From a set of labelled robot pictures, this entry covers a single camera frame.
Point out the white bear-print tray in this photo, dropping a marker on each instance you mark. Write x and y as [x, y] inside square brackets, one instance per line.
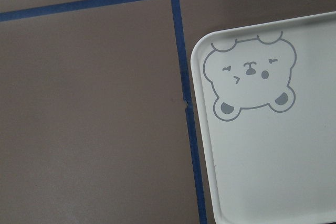
[265, 98]

